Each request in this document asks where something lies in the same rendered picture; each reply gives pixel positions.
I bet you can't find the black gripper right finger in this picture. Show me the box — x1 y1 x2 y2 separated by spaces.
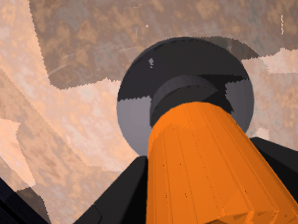
249 136 298 204

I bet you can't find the orange knob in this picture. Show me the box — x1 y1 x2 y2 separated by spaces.
146 103 298 224

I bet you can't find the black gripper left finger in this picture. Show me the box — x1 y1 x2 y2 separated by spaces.
73 156 148 224

